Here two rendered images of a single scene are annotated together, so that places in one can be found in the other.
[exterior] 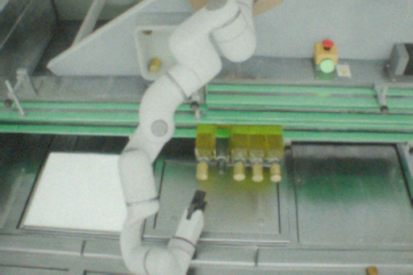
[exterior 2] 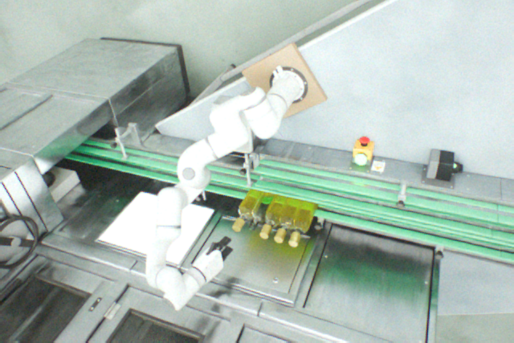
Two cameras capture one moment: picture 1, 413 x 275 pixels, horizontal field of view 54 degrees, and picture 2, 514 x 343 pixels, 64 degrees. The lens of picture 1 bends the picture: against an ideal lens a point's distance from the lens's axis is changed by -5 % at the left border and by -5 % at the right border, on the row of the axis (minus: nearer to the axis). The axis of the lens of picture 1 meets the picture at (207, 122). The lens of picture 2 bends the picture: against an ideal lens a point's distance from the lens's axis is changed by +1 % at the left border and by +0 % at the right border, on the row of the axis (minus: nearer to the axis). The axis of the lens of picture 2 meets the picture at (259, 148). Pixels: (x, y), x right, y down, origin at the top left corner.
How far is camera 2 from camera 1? 0.51 m
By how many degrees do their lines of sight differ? 18
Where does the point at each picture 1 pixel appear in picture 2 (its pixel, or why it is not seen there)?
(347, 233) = (352, 313)
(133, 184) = (162, 211)
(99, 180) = not seen: hidden behind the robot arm
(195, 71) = (224, 138)
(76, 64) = (175, 128)
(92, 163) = not seen: hidden behind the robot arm
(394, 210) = (408, 306)
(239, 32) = (260, 115)
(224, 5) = (251, 93)
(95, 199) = not seen: hidden behind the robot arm
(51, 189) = (129, 218)
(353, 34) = (391, 135)
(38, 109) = (138, 155)
